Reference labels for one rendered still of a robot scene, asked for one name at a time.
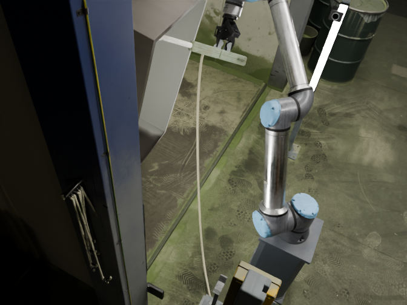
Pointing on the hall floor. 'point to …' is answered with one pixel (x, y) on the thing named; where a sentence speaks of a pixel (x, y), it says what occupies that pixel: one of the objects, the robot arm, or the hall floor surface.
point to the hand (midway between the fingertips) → (221, 56)
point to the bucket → (307, 40)
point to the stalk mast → (253, 289)
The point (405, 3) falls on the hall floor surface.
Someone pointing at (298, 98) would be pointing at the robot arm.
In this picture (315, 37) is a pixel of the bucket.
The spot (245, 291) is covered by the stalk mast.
